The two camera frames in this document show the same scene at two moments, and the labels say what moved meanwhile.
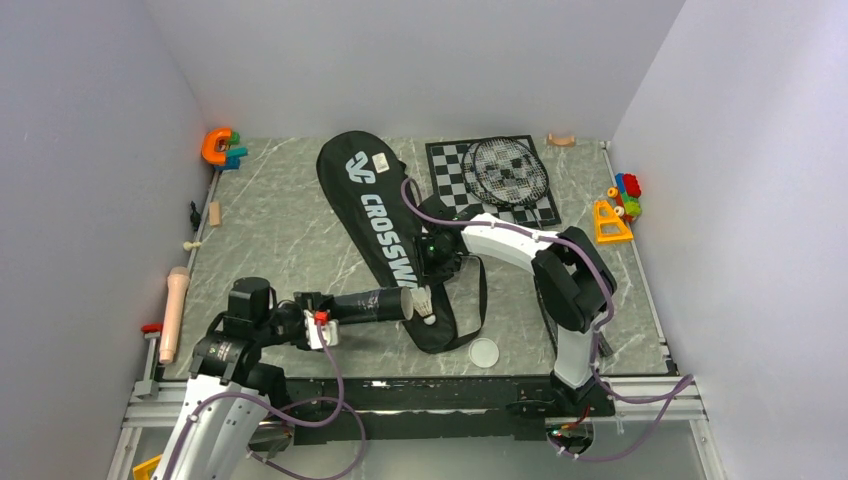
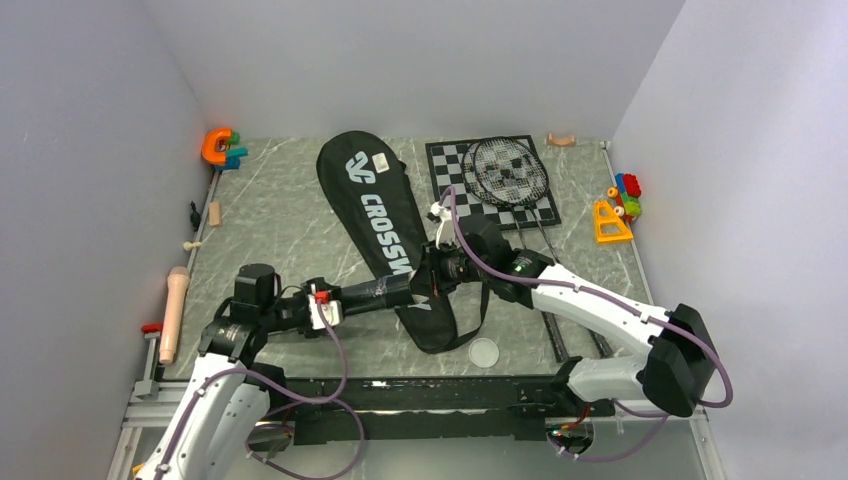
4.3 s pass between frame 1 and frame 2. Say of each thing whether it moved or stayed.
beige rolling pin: stayed
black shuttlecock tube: moved
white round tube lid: stayed
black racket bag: stayed
